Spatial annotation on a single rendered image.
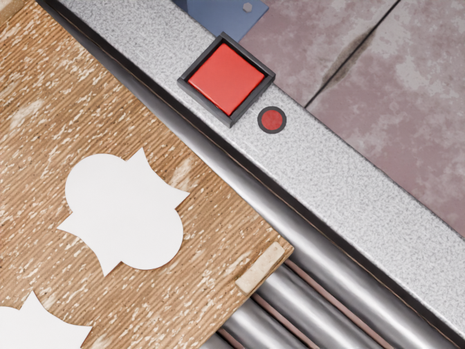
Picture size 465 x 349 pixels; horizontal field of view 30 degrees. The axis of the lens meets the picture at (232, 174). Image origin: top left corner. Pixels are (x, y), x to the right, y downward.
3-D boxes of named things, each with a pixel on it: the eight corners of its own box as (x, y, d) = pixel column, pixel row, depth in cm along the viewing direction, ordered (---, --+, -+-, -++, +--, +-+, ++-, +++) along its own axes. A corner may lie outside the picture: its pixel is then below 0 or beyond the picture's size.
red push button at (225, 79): (223, 46, 95) (223, 41, 94) (265, 79, 94) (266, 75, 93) (187, 84, 94) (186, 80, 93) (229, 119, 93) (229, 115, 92)
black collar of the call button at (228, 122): (223, 37, 96) (223, 30, 94) (275, 79, 94) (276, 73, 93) (176, 85, 94) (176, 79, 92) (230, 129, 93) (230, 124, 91)
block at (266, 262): (273, 244, 88) (275, 239, 85) (286, 256, 87) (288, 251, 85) (232, 285, 86) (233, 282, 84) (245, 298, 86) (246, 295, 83)
